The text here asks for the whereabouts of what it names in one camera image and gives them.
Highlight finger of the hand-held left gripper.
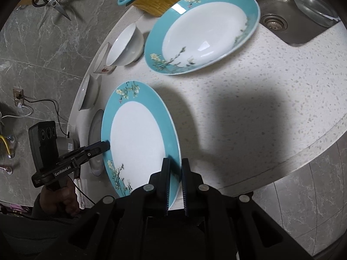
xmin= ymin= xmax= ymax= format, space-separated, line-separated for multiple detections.
xmin=58 ymin=140 xmax=110 ymax=166

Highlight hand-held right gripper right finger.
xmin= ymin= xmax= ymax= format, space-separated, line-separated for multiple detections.
xmin=181 ymin=158 xmax=315 ymax=260

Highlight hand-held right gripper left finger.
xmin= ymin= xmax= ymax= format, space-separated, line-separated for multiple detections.
xmin=65 ymin=158 xmax=171 ymax=260

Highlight white dark-rimmed bowl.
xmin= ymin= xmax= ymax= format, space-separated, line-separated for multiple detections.
xmin=89 ymin=109 xmax=106 ymax=176

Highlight small teal floral plate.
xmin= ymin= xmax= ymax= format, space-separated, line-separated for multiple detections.
xmin=101 ymin=81 xmax=182 ymax=212

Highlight person's left forearm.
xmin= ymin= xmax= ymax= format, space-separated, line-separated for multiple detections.
xmin=0 ymin=195 xmax=91 ymax=260

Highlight person's left hand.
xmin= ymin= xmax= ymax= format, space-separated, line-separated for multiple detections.
xmin=39 ymin=180 xmax=82 ymax=218

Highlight white rounded appliance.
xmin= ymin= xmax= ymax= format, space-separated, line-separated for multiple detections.
xmin=56 ymin=137 xmax=80 ymax=155

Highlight yellow gas pipe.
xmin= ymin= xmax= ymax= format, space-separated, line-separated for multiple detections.
xmin=0 ymin=135 xmax=15 ymax=159

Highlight plain white bowl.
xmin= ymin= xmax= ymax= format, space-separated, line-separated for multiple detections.
xmin=106 ymin=23 xmax=144 ymax=67
xmin=78 ymin=74 xmax=100 ymax=111

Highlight black kitchen scissors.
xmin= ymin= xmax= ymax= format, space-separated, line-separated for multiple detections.
xmin=32 ymin=0 xmax=88 ymax=30

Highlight large teal floral plate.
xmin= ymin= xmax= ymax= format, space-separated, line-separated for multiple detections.
xmin=144 ymin=0 xmax=261 ymax=75

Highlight sink drain strainer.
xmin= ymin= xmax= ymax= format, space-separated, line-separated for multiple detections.
xmin=261 ymin=14 xmax=287 ymax=30

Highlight clear glass bowl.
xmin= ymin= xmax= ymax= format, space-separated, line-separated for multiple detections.
xmin=288 ymin=0 xmax=340 ymax=28

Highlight white power cable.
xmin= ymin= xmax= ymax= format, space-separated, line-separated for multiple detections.
xmin=0 ymin=105 xmax=33 ymax=120

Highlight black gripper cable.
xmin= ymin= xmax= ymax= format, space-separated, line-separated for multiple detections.
xmin=73 ymin=178 xmax=96 ymax=206

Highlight black power cable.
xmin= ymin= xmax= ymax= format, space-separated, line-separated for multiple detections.
xmin=18 ymin=96 xmax=70 ymax=137

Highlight wall power outlet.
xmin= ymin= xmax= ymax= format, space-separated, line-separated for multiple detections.
xmin=12 ymin=87 xmax=25 ymax=107

